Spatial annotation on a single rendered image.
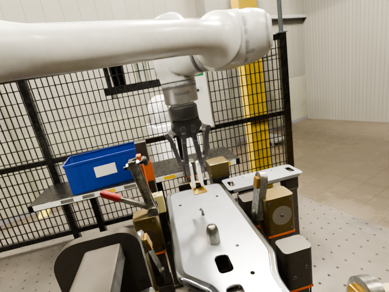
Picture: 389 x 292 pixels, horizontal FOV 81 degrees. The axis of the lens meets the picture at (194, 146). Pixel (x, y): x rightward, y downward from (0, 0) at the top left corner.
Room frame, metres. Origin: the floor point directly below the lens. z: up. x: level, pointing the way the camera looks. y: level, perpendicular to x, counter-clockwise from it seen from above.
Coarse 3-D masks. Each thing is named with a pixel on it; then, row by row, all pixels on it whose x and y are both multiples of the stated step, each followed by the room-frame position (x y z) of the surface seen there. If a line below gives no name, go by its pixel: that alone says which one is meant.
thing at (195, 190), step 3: (195, 183) 0.62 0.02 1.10; (198, 183) 0.61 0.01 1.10; (192, 186) 0.62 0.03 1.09; (198, 186) 0.60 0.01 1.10; (204, 186) 0.61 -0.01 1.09; (192, 189) 0.60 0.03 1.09; (195, 189) 0.59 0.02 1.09; (198, 189) 0.59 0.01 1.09; (201, 189) 0.59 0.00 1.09; (204, 189) 0.58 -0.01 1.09; (195, 192) 0.58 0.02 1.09; (198, 192) 0.57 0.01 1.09; (201, 192) 0.57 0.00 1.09; (204, 192) 0.57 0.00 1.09
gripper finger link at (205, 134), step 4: (208, 128) 0.61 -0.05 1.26; (204, 132) 0.61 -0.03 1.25; (208, 132) 0.61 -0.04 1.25; (204, 136) 0.61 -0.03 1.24; (208, 136) 0.61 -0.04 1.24; (204, 140) 0.61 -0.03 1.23; (208, 140) 0.61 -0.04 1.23; (204, 144) 0.61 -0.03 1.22; (208, 144) 0.61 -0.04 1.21; (204, 148) 0.61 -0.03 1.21; (208, 148) 0.61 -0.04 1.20; (204, 152) 0.61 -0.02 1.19; (208, 152) 0.61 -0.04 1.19; (204, 156) 0.61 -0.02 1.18; (208, 156) 0.61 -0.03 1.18
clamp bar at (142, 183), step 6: (144, 156) 0.59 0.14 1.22; (132, 162) 0.57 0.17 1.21; (138, 162) 0.58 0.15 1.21; (144, 162) 0.58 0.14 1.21; (126, 168) 0.58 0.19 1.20; (132, 168) 0.57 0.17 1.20; (138, 168) 0.57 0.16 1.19; (132, 174) 0.57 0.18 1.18; (138, 174) 0.57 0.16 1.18; (138, 180) 0.57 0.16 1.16; (144, 180) 0.60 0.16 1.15; (138, 186) 0.57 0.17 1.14; (144, 186) 0.57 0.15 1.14; (144, 192) 0.57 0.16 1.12; (150, 192) 0.60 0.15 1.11; (144, 198) 0.57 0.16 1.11; (150, 198) 0.57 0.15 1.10; (150, 204) 0.57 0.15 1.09
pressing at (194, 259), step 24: (192, 192) 0.77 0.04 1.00; (216, 192) 0.73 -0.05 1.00; (168, 216) 0.63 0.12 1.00; (192, 216) 0.61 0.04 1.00; (216, 216) 0.59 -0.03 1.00; (240, 216) 0.57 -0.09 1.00; (192, 240) 0.50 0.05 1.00; (240, 240) 0.47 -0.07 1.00; (264, 240) 0.46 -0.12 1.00; (192, 264) 0.42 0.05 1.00; (240, 264) 0.40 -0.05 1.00; (264, 264) 0.39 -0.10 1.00; (192, 288) 0.37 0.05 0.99; (216, 288) 0.35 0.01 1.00; (264, 288) 0.33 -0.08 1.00
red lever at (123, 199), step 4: (100, 192) 0.57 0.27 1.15; (104, 192) 0.57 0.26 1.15; (108, 192) 0.57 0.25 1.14; (112, 192) 0.58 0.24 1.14; (104, 196) 0.56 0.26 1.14; (108, 196) 0.57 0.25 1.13; (112, 196) 0.57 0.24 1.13; (116, 196) 0.57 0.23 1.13; (120, 196) 0.57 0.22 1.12; (124, 196) 0.59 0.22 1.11; (112, 200) 0.57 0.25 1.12; (116, 200) 0.57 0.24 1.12; (120, 200) 0.57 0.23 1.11; (124, 200) 0.57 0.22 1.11; (128, 200) 0.58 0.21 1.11; (132, 200) 0.58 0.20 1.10; (136, 200) 0.59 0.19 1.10; (128, 204) 0.58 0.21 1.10; (132, 204) 0.58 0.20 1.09; (136, 204) 0.58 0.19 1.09; (140, 204) 0.58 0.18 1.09; (144, 204) 0.58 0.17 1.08; (144, 208) 0.58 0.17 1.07
